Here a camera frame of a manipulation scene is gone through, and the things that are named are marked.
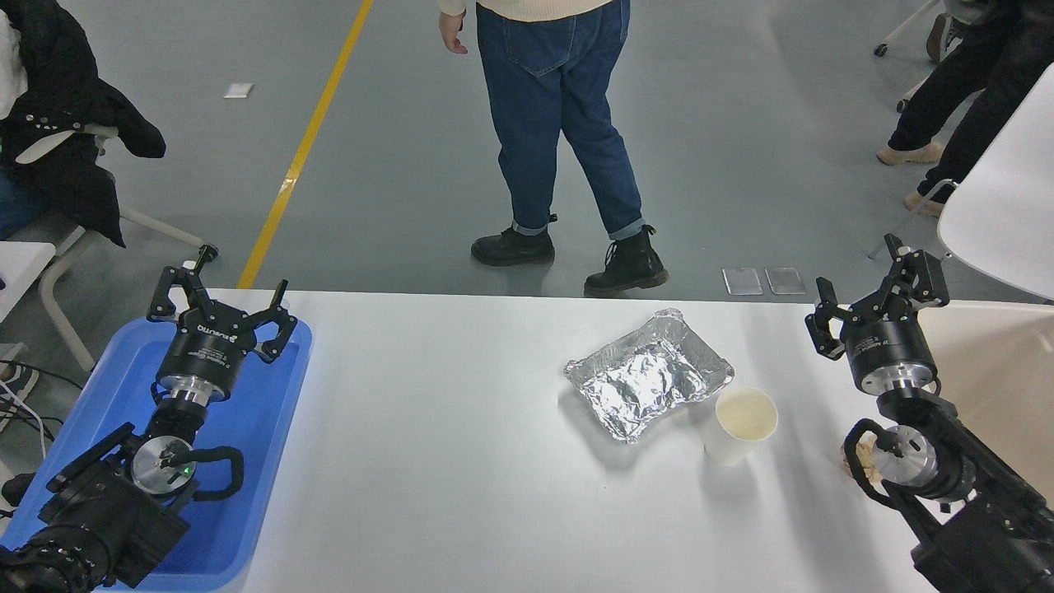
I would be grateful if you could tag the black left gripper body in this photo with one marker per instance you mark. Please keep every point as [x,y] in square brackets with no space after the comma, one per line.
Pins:
[206,350]

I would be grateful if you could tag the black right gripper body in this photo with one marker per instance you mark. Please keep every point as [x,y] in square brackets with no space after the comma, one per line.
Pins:
[889,342]

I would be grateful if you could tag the white paper cup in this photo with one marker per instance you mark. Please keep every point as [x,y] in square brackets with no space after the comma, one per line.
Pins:
[729,449]

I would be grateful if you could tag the person's hand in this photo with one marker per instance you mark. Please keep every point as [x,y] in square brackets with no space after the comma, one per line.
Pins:
[452,33]

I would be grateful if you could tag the clear floor plate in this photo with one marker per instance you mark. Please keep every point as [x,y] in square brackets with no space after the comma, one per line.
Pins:
[785,280]
[743,281]

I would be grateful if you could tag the blue plastic tray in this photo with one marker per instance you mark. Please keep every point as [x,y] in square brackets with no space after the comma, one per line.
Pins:
[255,428]

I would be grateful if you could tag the white shell chair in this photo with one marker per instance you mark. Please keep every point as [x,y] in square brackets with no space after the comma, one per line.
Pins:
[1005,206]

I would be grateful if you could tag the large pale bin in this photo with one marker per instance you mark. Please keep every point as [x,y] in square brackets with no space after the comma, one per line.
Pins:
[996,371]

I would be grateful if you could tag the crumpled tan paper ball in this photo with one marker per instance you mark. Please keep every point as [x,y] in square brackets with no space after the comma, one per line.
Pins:
[863,451]

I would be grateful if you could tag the small white side table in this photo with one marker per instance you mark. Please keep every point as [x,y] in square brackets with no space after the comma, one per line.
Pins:
[20,268]

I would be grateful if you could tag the crumpled foil tray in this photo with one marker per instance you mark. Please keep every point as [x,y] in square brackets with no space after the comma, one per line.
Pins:
[646,379]

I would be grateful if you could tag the grey sneaker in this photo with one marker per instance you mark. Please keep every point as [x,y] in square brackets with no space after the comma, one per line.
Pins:
[20,383]

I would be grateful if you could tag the white paper scrap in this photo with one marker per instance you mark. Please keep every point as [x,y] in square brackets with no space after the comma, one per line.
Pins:
[239,91]

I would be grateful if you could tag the white rolling chair base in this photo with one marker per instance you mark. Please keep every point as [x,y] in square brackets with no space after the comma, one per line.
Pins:
[906,27]

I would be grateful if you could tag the white tube frame chair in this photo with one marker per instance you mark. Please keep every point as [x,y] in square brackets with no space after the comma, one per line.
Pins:
[47,298]

